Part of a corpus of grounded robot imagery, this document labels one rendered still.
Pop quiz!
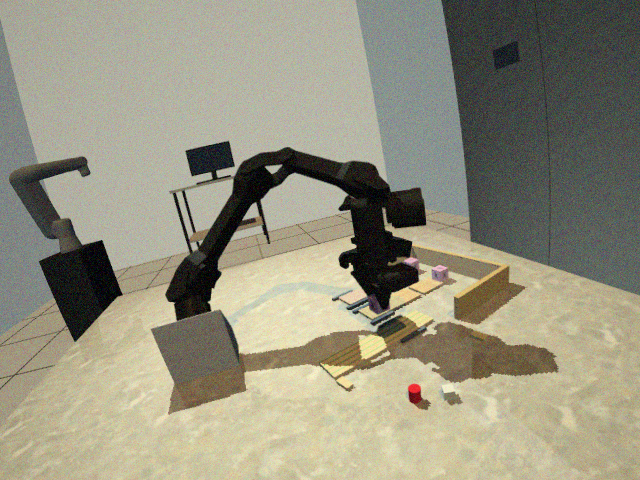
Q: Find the purple cube with black x marks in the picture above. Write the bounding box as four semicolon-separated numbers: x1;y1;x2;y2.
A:
367;293;390;315

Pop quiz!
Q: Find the red cylinder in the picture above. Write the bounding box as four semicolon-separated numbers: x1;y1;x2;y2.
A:
408;384;421;404

